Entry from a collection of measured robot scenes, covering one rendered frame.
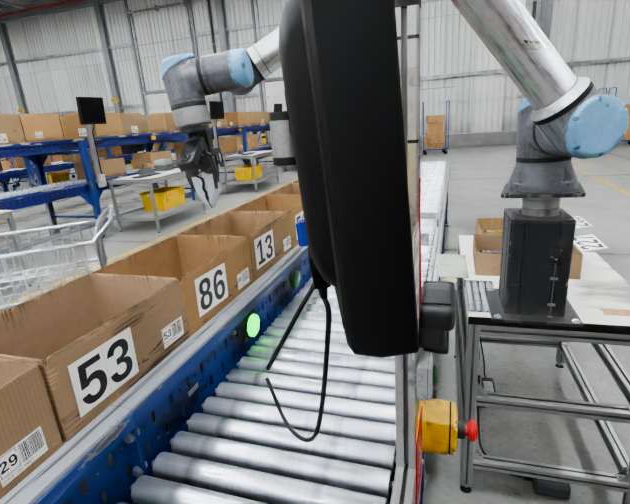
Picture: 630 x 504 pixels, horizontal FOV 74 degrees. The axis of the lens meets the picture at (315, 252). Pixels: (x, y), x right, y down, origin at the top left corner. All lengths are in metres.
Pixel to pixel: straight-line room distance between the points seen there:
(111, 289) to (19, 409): 0.50
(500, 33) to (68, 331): 1.30
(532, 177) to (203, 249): 1.09
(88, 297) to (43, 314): 0.13
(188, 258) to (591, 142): 1.27
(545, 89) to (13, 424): 1.28
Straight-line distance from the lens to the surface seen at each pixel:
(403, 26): 0.69
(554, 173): 1.42
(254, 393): 1.16
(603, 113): 1.25
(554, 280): 1.50
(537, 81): 1.22
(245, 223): 1.88
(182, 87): 1.15
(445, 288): 0.83
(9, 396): 0.84
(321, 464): 0.95
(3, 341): 1.18
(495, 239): 2.11
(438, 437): 0.86
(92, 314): 1.33
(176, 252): 1.59
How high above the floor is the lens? 1.41
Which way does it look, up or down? 17 degrees down
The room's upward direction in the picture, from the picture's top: 4 degrees counter-clockwise
